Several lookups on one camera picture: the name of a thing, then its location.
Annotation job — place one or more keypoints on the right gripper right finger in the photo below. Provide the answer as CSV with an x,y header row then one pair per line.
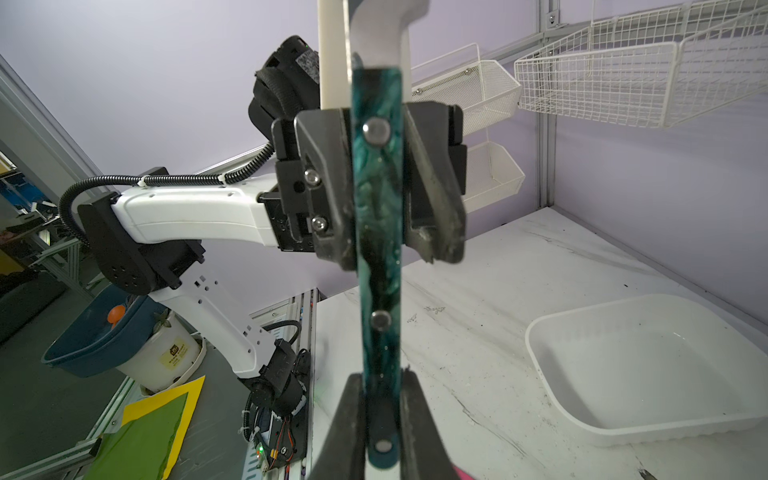
x,y
423,454

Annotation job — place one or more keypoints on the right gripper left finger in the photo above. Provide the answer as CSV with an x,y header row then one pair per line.
x,y
342,456

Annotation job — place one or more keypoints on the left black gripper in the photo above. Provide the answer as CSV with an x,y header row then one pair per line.
x,y
311,209

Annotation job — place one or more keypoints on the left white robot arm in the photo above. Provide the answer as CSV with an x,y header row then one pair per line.
x,y
148,232

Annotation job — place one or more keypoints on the white bucket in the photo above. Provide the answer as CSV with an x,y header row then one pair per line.
x,y
167,359

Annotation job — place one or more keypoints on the yellow green floor sheets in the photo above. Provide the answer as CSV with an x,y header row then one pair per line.
x,y
149,441

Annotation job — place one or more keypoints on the white plastic tray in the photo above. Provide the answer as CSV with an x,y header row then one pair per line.
x,y
649,368

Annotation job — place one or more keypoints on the blue plastic bin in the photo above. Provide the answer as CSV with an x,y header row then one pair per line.
x,y
106,334

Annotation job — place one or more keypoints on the colourful background clutter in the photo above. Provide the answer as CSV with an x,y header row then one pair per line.
x,y
29,226

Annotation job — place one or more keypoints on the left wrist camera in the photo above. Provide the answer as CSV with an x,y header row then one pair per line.
x,y
333,54

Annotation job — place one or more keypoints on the white wire wall basket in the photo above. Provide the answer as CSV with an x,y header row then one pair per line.
x,y
653,69

